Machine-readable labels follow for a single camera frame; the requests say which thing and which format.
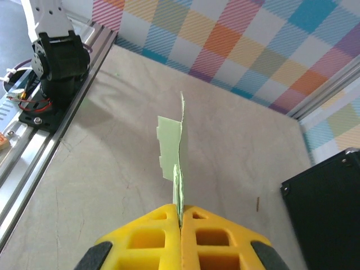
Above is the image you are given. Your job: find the grey slotted cable duct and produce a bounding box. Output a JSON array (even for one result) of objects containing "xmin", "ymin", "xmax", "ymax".
[{"xmin": 0, "ymin": 95, "xmax": 14, "ymax": 122}]

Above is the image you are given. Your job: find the orange tag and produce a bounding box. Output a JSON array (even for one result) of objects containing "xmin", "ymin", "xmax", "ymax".
[{"xmin": 0, "ymin": 133, "xmax": 11, "ymax": 151}]

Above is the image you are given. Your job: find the aluminium frame post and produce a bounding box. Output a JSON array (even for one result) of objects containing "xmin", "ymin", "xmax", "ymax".
[{"xmin": 286, "ymin": 53, "xmax": 360, "ymax": 123}]

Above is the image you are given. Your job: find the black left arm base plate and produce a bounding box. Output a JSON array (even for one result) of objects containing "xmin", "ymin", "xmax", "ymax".
[{"xmin": 18, "ymin": 95, "xmax": 65, "ymax": 133}]

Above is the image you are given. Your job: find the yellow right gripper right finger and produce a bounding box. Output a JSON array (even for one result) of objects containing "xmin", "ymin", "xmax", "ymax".
[{"xmin": 181, "ymin": 205, "xmax": 290, "ymax": 270}]

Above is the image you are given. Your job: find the aluminium mounting rail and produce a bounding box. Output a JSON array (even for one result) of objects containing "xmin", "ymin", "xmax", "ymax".
[{"xmin": 0, "ymin": 21, "xmax": 118, "ymax": 248}]

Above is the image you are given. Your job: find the light green paper box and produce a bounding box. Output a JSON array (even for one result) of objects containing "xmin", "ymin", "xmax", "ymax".
[{"xmin": 156, "ymin": 91, "xmax": 186, "ymax": 227}]

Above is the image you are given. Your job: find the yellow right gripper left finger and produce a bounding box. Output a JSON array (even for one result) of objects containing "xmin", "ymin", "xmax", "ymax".
[{"xmin": 73, "ymin": 204, "xmax": 182, "ymax": 270}]

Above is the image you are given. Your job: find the black briefcase with white handle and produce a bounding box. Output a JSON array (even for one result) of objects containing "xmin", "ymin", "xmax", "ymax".
[{"xmin": 281, "ymin": 148, "xmax": 360, "ymax": 270}]

